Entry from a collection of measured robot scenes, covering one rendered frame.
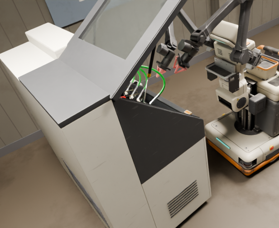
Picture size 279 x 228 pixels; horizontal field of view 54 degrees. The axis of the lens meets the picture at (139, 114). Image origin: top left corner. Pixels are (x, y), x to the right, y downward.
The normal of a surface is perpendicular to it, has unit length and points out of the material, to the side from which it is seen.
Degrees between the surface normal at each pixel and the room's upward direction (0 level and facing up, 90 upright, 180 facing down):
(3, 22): 90
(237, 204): 0
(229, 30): 42
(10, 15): 90
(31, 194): 0
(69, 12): 90
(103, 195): 90
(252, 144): 0
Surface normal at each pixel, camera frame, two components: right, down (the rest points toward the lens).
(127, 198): 0.58, 0.40
